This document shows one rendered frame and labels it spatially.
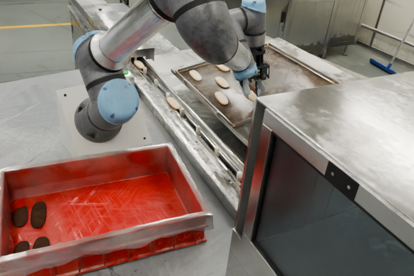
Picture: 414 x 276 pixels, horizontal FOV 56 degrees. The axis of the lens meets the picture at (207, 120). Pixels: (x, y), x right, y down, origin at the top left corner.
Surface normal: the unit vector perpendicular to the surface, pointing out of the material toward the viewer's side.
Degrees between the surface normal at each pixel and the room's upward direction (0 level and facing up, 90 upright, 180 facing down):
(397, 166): 0
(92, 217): 0
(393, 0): 90
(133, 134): 48
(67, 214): 0
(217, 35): 94
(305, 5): 90
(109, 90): 56
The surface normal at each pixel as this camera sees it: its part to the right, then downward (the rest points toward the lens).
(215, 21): 0.41, 0.23
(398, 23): -0.88, 0.17
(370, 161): 0.08, -0.86
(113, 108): 0.55, -0.13
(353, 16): 0.46, 0.49
